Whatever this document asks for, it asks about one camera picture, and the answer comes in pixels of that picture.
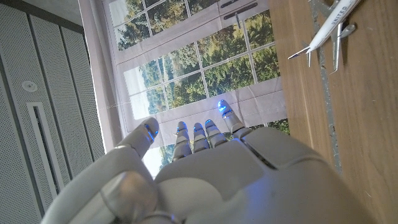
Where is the ceiling slot vent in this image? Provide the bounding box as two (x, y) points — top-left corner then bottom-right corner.
(26, 101), (66, 200)

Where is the white toy airplane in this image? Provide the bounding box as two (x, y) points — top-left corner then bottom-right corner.
(287, 0), (363, 75)

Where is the printed window backdrop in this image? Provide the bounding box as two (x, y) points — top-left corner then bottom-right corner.
(77, 0), (290, 178)

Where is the white round ceiling sensor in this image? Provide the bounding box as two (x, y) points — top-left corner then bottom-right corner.
(21, 80), (39, 93)

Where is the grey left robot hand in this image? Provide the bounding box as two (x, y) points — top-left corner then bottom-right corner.
(40, 99), (377, 224)

